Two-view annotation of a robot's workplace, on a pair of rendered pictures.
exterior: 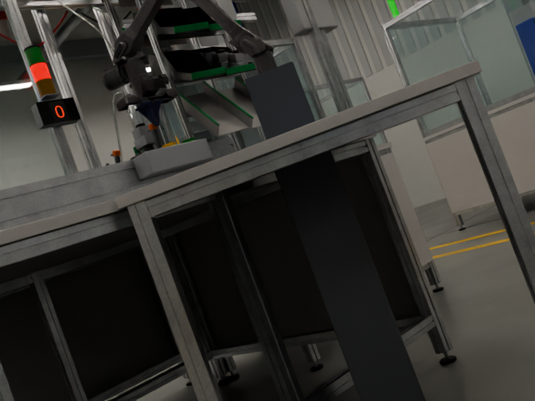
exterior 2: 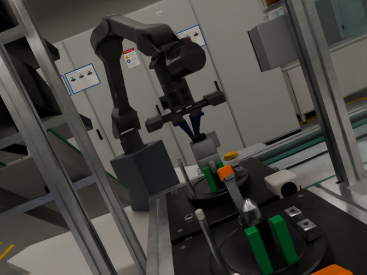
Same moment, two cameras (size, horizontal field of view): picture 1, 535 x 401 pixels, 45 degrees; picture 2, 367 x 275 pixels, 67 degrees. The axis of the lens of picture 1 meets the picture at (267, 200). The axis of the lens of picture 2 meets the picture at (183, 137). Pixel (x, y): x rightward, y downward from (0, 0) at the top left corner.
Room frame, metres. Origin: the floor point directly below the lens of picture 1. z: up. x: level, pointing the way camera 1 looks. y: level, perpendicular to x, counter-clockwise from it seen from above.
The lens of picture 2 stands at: (2.42, 0.63, 1.20)
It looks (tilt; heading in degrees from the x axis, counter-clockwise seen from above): 9 degrees down; 221
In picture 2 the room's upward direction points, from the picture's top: 22 degrees counter-clockwise
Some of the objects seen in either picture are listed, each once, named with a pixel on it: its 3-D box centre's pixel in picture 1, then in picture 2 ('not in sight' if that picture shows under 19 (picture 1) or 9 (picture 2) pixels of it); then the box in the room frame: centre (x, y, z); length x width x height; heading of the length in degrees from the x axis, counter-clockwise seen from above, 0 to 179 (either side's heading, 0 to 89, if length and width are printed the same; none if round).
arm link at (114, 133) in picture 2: (256, 46); (126, 125); (1.80, -0.12, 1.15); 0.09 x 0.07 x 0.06; 162
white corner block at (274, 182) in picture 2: not in sight; (283, 186); (1.98, 0.42, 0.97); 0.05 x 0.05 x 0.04; 43
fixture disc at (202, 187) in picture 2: not in sight; (218, 185); (1.97, 0.28, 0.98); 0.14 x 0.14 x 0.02
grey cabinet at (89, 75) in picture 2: not in sight; (128, 115); (-0.07, -2.29, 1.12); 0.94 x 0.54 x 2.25; 132
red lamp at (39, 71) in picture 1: (41, 73); not in sight; (1.93, 0.50, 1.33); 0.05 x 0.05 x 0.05
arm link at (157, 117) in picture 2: (143, 90); (179, 99); (1.92, 0.23, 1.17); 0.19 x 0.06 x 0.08; 133
